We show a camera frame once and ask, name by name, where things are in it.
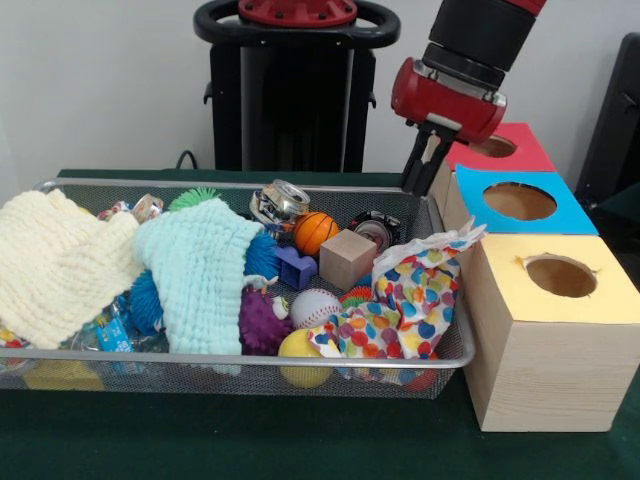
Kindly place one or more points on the black stand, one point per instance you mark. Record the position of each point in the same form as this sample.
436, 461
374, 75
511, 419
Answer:
615, 125

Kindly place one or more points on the white baseball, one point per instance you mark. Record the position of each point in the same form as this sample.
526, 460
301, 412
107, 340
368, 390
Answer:
316, 307

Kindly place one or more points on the plain wooden cube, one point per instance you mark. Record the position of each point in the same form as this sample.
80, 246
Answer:
347, 260

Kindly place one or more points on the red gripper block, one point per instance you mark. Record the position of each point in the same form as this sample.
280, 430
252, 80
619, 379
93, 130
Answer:
450, 107

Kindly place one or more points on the dark green table cloth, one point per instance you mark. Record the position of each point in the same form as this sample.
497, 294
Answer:
625, 200
250, 440

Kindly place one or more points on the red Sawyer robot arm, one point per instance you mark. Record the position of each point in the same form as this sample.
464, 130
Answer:
480, 30

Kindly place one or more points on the cream waffle cloth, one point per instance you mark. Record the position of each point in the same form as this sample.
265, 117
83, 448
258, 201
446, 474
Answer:
55, 265

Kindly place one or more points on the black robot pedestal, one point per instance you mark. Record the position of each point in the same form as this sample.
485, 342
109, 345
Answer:
300, 110

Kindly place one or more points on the purple toy block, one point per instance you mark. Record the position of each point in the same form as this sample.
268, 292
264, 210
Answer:
295, 267

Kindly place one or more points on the crushed silver can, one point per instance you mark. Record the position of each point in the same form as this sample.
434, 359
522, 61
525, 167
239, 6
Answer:
280, 200

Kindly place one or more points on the wooden box with three holes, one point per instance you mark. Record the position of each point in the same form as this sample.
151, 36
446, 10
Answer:
545, 380

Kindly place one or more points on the mint waffle cloth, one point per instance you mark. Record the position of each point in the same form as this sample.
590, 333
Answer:
200, 270

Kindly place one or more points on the purple spiky toy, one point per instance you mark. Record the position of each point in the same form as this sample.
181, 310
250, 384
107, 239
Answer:
260, 325

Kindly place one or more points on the yellow ball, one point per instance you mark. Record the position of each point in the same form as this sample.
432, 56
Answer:
295, 350

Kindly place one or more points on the polka dot paper napkin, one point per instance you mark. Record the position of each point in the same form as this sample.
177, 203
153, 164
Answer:
410, 305

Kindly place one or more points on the small orange basketball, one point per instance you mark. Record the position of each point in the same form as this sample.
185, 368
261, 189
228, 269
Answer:
315, 232

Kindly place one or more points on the shallow silver mesh bin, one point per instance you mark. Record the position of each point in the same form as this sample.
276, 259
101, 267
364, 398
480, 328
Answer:
150, 382

